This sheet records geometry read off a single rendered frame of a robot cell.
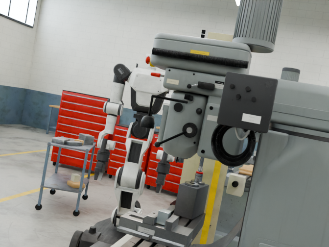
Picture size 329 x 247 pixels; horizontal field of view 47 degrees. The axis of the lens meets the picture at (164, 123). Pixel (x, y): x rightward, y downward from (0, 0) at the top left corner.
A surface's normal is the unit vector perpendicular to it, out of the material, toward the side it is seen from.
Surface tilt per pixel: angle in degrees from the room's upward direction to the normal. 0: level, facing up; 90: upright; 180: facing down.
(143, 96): 90
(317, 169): 91
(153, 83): 90
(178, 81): 90
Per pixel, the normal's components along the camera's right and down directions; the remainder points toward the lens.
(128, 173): 0.00, -0.37
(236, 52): -0.27, 0.00
